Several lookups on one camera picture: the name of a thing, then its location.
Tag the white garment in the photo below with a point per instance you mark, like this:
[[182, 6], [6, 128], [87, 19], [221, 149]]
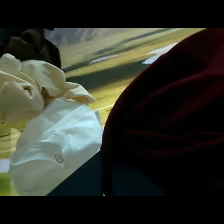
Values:
[[56, 143]]

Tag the dark red garment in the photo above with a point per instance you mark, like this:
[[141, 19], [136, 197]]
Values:
[[173, 110]]

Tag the dark brown garment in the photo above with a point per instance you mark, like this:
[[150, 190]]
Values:
[[31, 43]]

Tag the cream garment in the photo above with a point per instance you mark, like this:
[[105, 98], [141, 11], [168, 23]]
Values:
[[30, 83]]

